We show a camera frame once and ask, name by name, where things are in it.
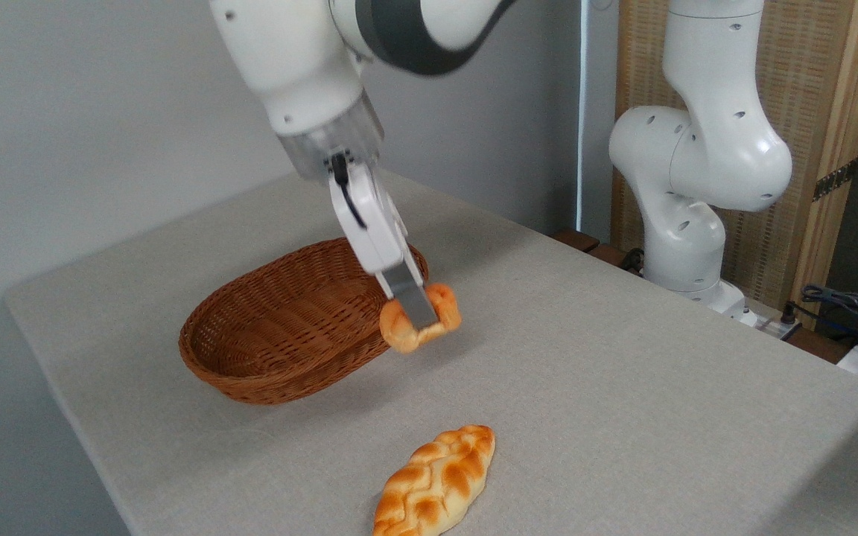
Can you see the woven bamboo screen panel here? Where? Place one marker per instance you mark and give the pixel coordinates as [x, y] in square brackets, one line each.
[809, 89]

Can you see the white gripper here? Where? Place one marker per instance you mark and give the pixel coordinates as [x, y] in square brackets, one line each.
[373, 223]

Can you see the round knotted bread roll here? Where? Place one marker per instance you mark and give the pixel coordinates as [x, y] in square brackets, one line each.
[399, 331]

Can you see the black metal hinge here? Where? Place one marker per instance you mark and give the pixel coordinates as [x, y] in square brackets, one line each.
[835, 180]

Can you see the brown wicker basket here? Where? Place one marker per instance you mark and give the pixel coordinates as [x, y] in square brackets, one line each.
[280, 327]

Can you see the long braided bread loaf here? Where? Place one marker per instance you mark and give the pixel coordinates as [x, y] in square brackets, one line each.
[433, 484]

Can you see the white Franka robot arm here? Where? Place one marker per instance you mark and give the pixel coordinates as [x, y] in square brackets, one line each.
[295, 67]

